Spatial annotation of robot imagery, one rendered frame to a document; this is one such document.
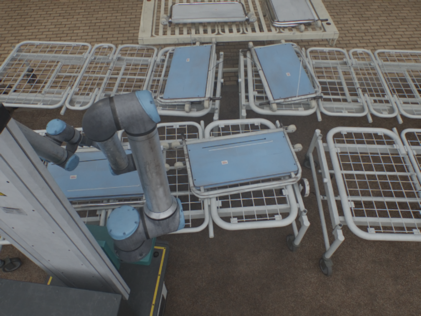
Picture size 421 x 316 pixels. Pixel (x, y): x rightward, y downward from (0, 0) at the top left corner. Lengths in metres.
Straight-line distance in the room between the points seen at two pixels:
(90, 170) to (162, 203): 0.93
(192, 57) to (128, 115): 1.93
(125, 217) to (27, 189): 0.56
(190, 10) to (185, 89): 1.06
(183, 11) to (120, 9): 1.75
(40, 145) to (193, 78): 1.50
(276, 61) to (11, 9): 3.95
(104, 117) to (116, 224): 0.56
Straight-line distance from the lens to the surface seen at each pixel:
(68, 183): 2.24
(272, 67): 2.93
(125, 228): 1.47
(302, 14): 3.50
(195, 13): 3.39
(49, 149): 1.62
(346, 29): 4.80
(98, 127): 1.11
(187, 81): 2.71
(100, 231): 1.80
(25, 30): 5.06
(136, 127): 1.11
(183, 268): 2.41
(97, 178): 2.19
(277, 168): 2.17
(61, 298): 1.61
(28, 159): 0.95
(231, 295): 2.35
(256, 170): 2.13
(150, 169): 1.24
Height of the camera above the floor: 2.28
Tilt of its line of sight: 52 degrees down
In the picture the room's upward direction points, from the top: straight up
